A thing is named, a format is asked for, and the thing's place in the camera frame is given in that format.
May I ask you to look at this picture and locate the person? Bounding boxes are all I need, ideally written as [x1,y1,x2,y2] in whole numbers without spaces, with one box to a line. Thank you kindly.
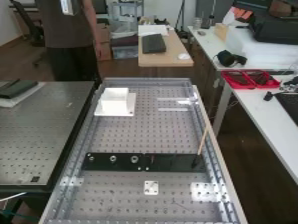
[35,0,110,88]

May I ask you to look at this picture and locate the white cable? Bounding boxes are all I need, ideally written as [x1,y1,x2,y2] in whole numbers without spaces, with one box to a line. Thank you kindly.
[0,191,28,203]

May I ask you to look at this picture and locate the black headphones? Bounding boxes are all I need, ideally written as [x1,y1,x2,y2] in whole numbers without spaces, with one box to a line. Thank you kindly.
[215,49,249,67]

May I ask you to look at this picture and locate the small white metal bracket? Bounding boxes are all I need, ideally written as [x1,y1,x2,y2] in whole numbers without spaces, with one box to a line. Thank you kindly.
[142,180,160,196]

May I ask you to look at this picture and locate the black keyboard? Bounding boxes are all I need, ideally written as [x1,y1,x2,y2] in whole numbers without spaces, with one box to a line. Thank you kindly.
[141,33,169,55]

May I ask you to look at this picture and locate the cardboard box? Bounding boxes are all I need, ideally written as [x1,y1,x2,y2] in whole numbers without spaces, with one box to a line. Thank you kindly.
[94,22,113,62]

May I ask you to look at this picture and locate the black plate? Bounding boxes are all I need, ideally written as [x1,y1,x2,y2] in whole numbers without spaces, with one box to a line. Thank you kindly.
[82,151,209,174]

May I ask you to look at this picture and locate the clear box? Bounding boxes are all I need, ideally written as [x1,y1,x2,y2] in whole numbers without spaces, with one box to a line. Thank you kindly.
[39,77,249,224]

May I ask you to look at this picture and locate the thin stick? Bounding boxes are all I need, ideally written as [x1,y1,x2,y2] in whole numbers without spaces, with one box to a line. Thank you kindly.
[193,128,210,167]

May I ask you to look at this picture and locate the small white box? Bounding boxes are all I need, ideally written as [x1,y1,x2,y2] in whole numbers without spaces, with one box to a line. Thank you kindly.
[93,87,137,118]

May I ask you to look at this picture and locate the black office chair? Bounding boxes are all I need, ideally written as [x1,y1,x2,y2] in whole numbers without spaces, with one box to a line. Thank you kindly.
[9,0,46,48]

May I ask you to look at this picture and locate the white mouse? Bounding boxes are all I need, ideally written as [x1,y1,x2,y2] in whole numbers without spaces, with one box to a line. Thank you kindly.
[177,52,193,61]

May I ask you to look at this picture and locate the red tray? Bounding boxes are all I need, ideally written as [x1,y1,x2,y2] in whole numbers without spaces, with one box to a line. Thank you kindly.
[221,70,257,90]
[245,69,282,89]

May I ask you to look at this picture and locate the black bag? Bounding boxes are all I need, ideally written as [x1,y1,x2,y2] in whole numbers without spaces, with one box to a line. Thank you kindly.
[246,9,298,46]

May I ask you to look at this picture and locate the flat black case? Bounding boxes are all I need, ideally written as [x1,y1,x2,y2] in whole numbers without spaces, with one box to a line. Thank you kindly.
[0,78,40,100]

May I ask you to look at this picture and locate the wooden desk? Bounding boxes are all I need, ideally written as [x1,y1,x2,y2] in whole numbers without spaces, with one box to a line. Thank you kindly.
[137,28,195,69]

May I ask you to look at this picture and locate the long white desk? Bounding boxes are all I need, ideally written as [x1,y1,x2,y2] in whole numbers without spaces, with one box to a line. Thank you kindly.
[186,24,298,73]

